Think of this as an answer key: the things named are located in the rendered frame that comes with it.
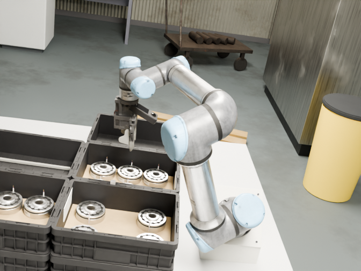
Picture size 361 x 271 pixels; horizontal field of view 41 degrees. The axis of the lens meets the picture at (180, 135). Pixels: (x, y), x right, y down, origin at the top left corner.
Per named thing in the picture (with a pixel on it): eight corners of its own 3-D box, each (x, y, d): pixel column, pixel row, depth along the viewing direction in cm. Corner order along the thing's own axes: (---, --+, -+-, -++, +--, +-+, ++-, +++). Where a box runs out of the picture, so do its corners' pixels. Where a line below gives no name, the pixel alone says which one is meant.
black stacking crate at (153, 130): (177, 146, 237) (180, 125, 232) (176, 178, 210) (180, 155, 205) (96, 135, 235) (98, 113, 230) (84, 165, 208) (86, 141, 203)
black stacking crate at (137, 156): (176, 178, 210) (180, 155, 205) (174, 219, 183) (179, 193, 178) (84, 165, 208) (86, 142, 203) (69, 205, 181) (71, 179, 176)
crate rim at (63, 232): (49, 234, 150) (49, 228, 149) (70, 183, 177) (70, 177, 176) (177, 251, 152) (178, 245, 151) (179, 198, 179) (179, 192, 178)
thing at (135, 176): (143, 168, 204) (143, 166, 204) (141, 180, 195) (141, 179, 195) (119, 164, 204) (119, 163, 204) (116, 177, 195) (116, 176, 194)
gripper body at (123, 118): (116, 120, 190) (116, 92, 184) (138, 122, 190) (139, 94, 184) (113, 130, 183) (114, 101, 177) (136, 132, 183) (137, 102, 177)
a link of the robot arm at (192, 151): (241, 242, 164) (219, 114, 131) (203, 263, 161) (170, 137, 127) (223, 220, 173) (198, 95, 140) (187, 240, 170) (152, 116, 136)
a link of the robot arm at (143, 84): (162, 72, 163) (150, 61, 172) (132, 85, 161) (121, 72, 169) (167, 91, 168) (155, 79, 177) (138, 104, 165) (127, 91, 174)
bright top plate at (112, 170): (117, 165, 203) (117, 164, 203) (112, 177, 194) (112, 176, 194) (94, 161, 204) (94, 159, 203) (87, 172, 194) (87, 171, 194)
